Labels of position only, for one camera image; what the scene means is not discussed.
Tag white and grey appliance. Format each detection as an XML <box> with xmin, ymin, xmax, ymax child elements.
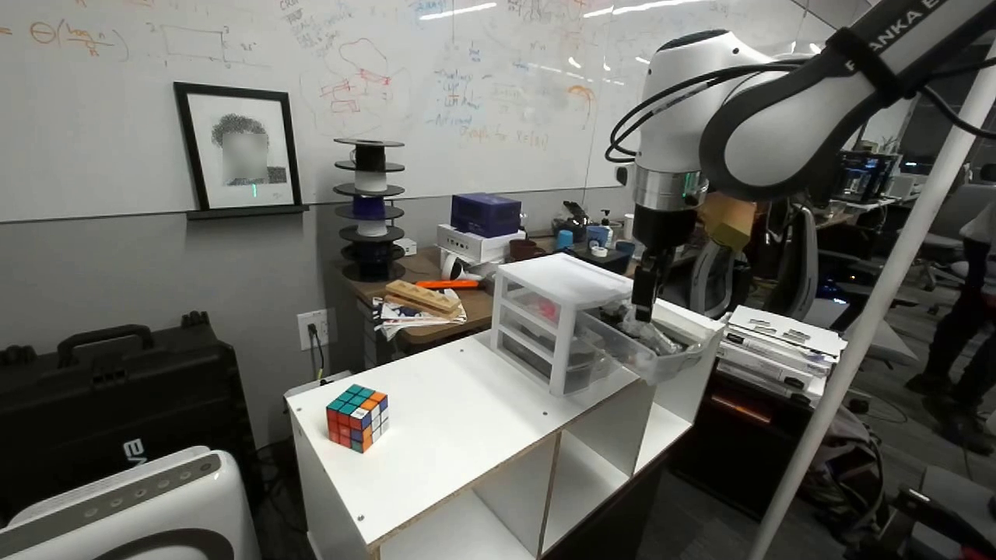
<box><xmin>0</xmin><ymin>442</ymin><xmax>264</xmax><ymax>560</ymax></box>

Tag loose papers on desk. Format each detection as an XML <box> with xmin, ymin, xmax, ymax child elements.
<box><xmin>371</xmin><ymin>292</ymin><xmax>470</xmax><ymax>345</ymax></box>

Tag person in dark clothes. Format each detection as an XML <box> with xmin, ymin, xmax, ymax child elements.
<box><xmin>910</xmin><ymin>193</ymin><xmax>996</xmax><ymax>451</ymax></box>

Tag white plastic drawer unit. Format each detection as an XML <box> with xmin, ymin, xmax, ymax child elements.
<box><xmin>487</xmin><ymin>249</ymin><xmax>648</xmax><ymax>400</ymax></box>

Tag black framed portrait drawing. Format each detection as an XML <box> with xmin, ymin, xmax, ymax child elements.
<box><xmin>172</xmin><ymin>78</ymin><xmax>304</xmax><ymax>213</ymax></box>

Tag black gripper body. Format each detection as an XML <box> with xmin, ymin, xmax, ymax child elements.
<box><xmin>630</xmin><ymin>202</ymin><xmax>693</xmax><ymax>285</ymax></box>

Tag colourful Rubik's cube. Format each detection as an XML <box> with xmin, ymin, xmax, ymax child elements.
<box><xmin>324</xmin><ymin>383</ymin><xmax>393</xmax><ymax>458</ymax></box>

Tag orange handled tool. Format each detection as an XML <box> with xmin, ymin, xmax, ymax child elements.
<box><xmin>415</xmin><ymin>272</ymin><xmax>485</xmax><ymax>294</ymax></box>

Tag white flat box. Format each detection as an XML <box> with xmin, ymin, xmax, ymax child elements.
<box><xmin>436</xmin><ymin>222</ymin><xmax>528</xmax><ymax>266</ymax></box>

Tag stack of filament spools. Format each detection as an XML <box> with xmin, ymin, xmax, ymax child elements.
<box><xmin>331</xmin><ymin>134</ymin><xmax>409</xmax><ymax>284</ymax></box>

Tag scribbled whiteboard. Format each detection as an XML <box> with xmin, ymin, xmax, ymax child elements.
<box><xmin>0</xmin><ymin>0</ymin><xmax>833</xmax><ymax>223</ymax></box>

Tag dark blue box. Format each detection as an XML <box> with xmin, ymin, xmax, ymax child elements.
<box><xmin>449</xmin><ymin>190</ymin><xmax>522</xmax><ymax>239</ymax></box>

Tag black hard carrying case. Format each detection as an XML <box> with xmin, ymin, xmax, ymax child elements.
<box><xmin>0</xmin><ymin>309</ymin><xmax>257</xmax><ymax>523</ymax></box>

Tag white slanted pole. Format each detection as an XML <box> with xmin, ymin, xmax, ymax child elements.
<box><xmin>745</xmin><ymin>58</ymin><xmax>996</xmax><ymax>560</ymax></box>

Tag white cubby shelf table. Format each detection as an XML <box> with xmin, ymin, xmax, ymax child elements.
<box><xmin>282</xmin><ymin>309</ymin><xmax>729</xmax><ymax>560</ymax></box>

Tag white wall outlet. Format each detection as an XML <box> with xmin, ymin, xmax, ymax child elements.
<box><xmin>296</xmin><ymin>306</ymin><xmax>333</xmax><ymax>350</ymax></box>

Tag clear plastic drawer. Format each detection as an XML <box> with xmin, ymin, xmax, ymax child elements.
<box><xmin>572</xmin><ymin>292</ymin><xmax>726</xmax><ymax>390</ymax></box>

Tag wooden block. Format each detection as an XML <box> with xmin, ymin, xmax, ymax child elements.
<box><xmin>381</xmin><ymin>278</ymin><xmax>460</xmax><ymax>314</ymax></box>

